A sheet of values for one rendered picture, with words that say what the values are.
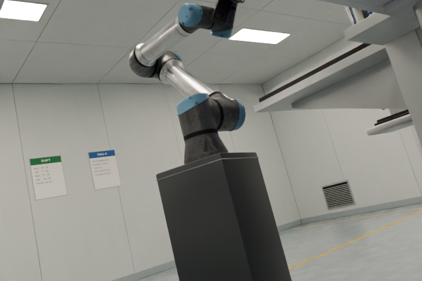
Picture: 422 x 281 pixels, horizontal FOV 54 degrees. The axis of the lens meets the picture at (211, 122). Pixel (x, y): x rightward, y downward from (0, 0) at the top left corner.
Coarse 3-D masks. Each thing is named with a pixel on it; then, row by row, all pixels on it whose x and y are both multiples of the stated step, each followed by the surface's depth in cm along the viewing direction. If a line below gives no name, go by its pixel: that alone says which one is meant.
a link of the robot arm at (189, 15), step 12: (180, 12) 135; (192, 12) 132; (204, 12) 135; (168, 24) 144; (180, 24) 138; (192, 24) 135; (204, 24) 137; (156, 36) 148; (168, 36) 144; (180, 36) 142; (144, 48) 154; (156, 48) 150; (168, 48) 149; (132, 60) 159; (144, 60) 157; (144, 72) 163
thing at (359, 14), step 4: (352, 8) 197; (356, 8) 196; (356, 12) 196; (360, 12) 194; (364, 12) 192; (368, 12) 191; (356, 16) 196; (360, 16) 194; (364, 16) 192; (356, 20) 196; (360, 20) 194; (388, 112) 188; (392, 112) 185; (396, 112) 184
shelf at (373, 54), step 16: (368, 48) 86; (384, 48) 84; (336, 64) 92; (352, 64) 89; (368, 64) 92; (304, 80) 99; (320, 80) 96; (336, 80) 100; (272, 96) 107; (288, 96) 103; (304, 96) 108
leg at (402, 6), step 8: (400, 0) 55; (408, 0) 54; (416, 0) 55; (384, 8) 57; (392, 8) 56; (400, 8) 56; (408, 8) 57; (416, 8) 56; (408, 16) 60; (416, 16) 56
